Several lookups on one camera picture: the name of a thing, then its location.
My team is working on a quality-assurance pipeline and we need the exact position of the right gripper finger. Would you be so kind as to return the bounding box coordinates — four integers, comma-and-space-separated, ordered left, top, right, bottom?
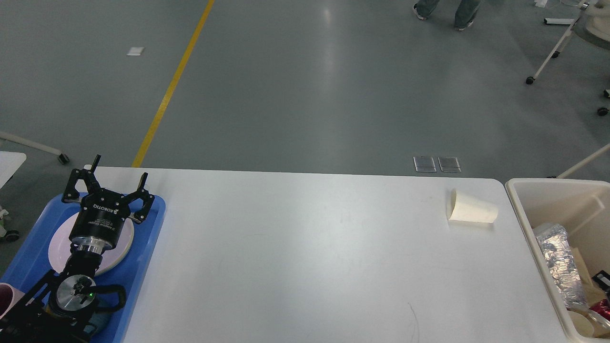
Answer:
592, 271, 610, 289

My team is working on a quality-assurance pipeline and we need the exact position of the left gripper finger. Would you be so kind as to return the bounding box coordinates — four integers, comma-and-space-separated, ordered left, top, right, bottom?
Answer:
120, 173, 155, 224
61, 155, 102, 204

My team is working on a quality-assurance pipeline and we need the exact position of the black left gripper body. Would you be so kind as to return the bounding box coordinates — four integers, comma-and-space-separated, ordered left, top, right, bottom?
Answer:
70, 190, 130, 255

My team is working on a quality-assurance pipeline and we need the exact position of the brown paper bag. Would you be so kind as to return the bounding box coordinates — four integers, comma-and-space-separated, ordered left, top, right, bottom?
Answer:
571, 247, 606, 307

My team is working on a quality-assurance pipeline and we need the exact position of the white paper cup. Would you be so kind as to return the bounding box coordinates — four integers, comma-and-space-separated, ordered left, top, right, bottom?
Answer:
448, 189, 499, 224
568, 311, 595, 337

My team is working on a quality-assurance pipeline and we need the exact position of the pink plate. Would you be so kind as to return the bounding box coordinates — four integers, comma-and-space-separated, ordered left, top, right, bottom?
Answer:
48, 213, 134, 276

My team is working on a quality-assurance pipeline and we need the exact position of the aluminium foil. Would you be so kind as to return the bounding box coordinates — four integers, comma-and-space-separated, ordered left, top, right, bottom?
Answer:
533, 223, 588, 310

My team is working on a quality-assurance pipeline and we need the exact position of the crushed red soda can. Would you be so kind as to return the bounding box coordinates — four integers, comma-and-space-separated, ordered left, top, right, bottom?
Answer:
587, 298, 610, 337

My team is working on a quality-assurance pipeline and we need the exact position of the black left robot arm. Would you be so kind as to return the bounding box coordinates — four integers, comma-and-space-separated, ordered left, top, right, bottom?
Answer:
1, 155, 155, 343

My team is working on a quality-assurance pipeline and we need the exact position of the white stand leg left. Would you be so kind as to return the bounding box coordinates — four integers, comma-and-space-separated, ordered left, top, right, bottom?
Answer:
0, 131, 70, 165

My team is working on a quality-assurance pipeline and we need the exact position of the white stand leg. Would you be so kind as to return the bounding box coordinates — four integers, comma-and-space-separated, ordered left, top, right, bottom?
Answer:
0, 131, 70, 165
547, 143, 610, 179

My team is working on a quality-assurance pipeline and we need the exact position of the white side table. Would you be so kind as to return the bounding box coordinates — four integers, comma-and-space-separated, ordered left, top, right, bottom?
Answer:
0, 151, 27, 241

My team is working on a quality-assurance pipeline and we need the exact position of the beige plastic bin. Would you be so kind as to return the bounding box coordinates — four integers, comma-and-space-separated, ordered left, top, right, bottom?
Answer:
506, 178, 610, 343

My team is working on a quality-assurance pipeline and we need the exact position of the blue plastic tray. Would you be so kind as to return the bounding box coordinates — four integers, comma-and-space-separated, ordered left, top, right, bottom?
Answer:
1, 194, 166, 343

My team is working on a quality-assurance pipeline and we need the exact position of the white stand leg right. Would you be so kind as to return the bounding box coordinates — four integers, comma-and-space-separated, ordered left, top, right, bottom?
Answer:
547, 143, 610, 179

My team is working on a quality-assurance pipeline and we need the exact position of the pink ribbed cup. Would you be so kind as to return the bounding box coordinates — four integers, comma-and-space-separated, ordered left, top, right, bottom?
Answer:
0, 282, 25, 319

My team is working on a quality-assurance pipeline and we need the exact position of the right floor outlet cover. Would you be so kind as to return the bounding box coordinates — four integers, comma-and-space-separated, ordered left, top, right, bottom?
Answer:
437, 156, 461, 173

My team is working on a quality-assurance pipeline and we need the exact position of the floor outlet cover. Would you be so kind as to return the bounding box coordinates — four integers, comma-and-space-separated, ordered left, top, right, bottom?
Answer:
413, 156, 437, 173
437, 156, 461, 173

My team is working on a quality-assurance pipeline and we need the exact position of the left floor outlet cover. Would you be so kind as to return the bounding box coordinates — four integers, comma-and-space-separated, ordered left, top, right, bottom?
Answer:
413, 156, 437, 173

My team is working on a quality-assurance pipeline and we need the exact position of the white rolling stand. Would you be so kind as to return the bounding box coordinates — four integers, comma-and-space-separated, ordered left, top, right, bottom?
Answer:
525, 0, 610, 85

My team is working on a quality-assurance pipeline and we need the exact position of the person in jeans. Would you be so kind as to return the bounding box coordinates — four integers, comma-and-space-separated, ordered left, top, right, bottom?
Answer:
411, 0, 483, 32

